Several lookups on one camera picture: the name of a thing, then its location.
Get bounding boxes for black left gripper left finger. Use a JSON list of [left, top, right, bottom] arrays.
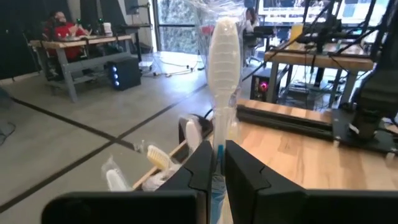
[[41, 139, 215, 224]]

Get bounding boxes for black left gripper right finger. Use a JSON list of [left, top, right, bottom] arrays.
[[224, 139, 398, 224]]

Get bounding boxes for packaged toothbrushes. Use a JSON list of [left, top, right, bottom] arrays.
[[146, 144, 175, 171]]

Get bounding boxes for mint green toothbrush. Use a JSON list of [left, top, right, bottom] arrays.
[[100, 155, 133, 192]]

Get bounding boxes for blue toothbrush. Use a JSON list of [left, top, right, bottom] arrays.
[[192, 0, 249, 224]]

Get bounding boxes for black computer tower red light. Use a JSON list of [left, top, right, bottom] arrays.
[[249, 68, 272, 103]]

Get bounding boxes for black computer tower blue lights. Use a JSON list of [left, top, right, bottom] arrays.
[[106, 55, 142, 92]]

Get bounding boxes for wooden workbench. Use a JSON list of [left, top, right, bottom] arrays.
[[263, 40, 376, 106]]

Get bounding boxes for yellow box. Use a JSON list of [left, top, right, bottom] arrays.
[[290, 24, 305, 43]]

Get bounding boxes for person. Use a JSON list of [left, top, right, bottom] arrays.
[[42, 10, 91, 63], [243, 6, 261, 35]]

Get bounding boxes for wooden desk grey legs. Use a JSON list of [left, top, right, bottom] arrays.
[[29, 34, 134, 104]]

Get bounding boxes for white cup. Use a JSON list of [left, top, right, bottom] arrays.
[[102, 22, 114, 37]]

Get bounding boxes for black partition curtain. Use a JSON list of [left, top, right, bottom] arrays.
[[0, 0, 74, 81]]

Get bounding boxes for black aluminium table frame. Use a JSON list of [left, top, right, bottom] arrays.
[[178, 103, 335, 144]]

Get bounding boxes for white floor cables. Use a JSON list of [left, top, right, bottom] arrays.
[[139, 55, 206, 78]]

